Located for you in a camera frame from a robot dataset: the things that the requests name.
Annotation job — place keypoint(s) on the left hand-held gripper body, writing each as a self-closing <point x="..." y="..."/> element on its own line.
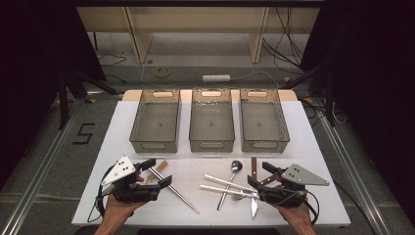
<point x="120" y="169"/>

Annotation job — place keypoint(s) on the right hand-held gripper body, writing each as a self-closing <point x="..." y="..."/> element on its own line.
<point x="300" y="176"/>

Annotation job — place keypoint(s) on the metal chopstick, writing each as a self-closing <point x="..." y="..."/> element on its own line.
<point x="169" y="187"/>
<point x="183" y="199"/>

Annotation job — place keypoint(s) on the amber plastic spoon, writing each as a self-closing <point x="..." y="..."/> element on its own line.
<point x="161" y="167"/>

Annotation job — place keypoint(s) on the metal spoon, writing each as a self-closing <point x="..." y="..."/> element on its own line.
<point x="236" y="165"/>

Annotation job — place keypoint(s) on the white chopstick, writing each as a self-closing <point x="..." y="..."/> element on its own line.
<point x="225" y="181"/>
<point x="221" y="189"/>

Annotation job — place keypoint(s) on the grey transparent plastic bin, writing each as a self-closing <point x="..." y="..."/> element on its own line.
<point x="262" y="124"/>
<point x="211" y="124"/>
<point x="156" y="124"/>

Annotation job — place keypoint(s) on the person's right hand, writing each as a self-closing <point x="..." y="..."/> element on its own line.
<point x="298" y="215"/>

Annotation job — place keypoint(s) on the person's left hand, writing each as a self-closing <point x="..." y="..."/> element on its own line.
<point x="119" y="210"/>

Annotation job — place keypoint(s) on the black metal stand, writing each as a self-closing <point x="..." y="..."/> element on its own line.
<point x="62" y="98"/>
<point x="330" y="98"/>

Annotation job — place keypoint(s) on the yellow tape roll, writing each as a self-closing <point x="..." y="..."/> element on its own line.
<point x="157" y="72"/>

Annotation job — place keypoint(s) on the white power strip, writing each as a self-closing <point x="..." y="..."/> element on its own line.
<point x="216" y="78"/>

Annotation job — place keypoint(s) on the dark curtain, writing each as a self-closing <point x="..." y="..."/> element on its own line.
<point x="32" y="65"/>
<point x="375" y="81"/>

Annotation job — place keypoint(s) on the light wooden shelf unit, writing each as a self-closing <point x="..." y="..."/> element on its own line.
<point x="195" y="19"/>

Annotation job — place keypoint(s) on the metal floor rail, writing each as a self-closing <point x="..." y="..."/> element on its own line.
<point x="352" y="169"/>
<point x="42" y="169"/>

